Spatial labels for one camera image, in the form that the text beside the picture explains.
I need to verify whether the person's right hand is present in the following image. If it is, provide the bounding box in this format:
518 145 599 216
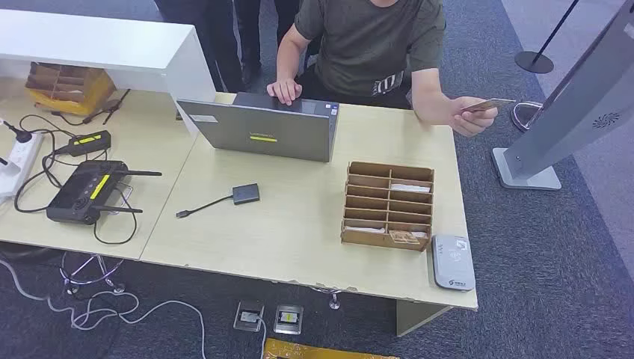
266 78 303 106

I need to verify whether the person's left hand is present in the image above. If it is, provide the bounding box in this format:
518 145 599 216
448 96 499 138

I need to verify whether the patterned ID card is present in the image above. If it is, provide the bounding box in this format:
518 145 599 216
461 98 516 114

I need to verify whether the black USB hub with cable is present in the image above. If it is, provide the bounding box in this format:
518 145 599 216
175 182 261 219

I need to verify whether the patterned room key card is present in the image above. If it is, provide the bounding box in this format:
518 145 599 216
387 230 421 245

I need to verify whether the seated person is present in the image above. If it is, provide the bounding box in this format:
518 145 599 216
266 0 499 138

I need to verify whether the grey card reader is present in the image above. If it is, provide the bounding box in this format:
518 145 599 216
431 234 476 292

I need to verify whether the wooden card organizer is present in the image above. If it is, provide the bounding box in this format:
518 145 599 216
340 161 436 253

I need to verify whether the grey laptop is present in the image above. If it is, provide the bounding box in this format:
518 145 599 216
176 91 341 164

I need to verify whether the chrome stanchion base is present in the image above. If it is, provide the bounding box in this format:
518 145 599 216
510 100 544 133

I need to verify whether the grey kiosk stand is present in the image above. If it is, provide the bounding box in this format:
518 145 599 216
491 0 634 191

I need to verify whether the white desk shelf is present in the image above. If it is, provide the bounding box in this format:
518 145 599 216
0 8 217 137

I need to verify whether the black power adapter yellow label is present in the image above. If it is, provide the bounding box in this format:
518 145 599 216
53 129 112 159

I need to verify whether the beige desk leg panel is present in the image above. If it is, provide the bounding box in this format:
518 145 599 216
395 299 452 338

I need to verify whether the wooden organizer in yellow box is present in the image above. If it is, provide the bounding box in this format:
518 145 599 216
25 61 117 117

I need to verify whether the black remote controller with antennas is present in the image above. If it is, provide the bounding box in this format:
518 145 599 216
45 159 164 227

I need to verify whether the metal floor socket box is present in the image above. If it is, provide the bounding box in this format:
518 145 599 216
272 304 304 336
233 301 265 333

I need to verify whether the black plug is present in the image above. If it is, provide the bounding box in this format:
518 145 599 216
2 120 33 144

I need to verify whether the white power strip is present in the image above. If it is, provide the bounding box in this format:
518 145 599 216
0 132 45 203

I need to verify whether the black stanchion post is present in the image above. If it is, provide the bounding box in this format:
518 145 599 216
514 0 580 75

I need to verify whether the thin black cable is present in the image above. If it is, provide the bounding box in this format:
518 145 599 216
49 88 132 126

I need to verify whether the black power cable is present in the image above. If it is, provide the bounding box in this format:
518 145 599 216
13 114 138 246

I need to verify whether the white floor cable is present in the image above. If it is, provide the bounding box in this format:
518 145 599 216
0 257 208 359

